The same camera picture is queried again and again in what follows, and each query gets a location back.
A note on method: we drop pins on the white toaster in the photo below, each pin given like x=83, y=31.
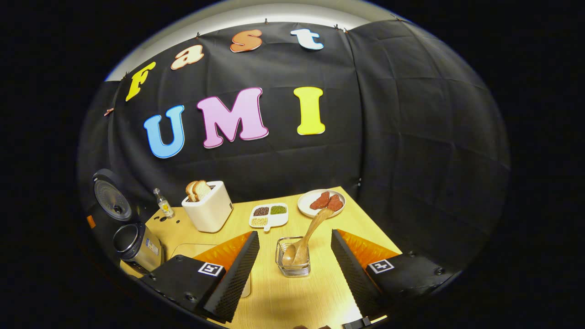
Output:
x=210, y=212

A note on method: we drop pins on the dark grey rice cooker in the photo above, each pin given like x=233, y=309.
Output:
x=137, y=249

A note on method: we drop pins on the small glass bottle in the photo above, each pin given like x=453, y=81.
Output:
x=165, y=208

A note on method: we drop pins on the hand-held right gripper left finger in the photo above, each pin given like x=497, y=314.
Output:
x=237, y=274

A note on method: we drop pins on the wooden spoon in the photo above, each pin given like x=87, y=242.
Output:
x=313, y=230

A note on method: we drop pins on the pink cloth clip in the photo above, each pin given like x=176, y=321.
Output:
x=109, y=112

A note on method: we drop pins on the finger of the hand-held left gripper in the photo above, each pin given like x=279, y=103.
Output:
x=91, y=222

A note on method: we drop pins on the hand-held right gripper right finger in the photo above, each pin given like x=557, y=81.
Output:
x=352, y=274

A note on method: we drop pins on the white rice container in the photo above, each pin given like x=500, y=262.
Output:
x=187, y=250

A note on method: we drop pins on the white round plate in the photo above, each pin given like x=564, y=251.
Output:
x=305, y=205

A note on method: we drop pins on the white divided bean dish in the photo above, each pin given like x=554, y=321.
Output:
x=269, y=218

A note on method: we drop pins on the toasted bread slice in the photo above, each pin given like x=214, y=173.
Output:
x=201, y=188
x=190, y=192

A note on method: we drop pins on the red meat slice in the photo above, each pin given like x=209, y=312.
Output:
x=321, y=201
x=336, y=203

